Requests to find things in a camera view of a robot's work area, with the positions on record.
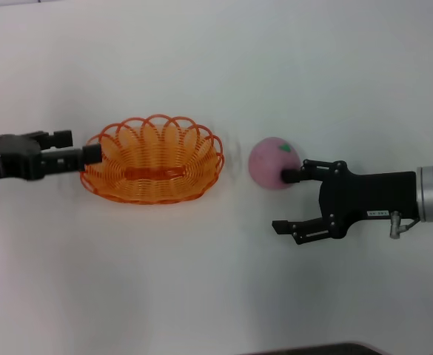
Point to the dark rounded base edge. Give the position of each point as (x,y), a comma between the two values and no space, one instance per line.
(312,349)

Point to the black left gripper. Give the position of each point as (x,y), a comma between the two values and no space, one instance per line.
(9,159)

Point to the pink foam peach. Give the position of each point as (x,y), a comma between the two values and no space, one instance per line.
(269,164)

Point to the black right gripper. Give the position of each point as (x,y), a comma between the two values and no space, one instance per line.
(375,192)

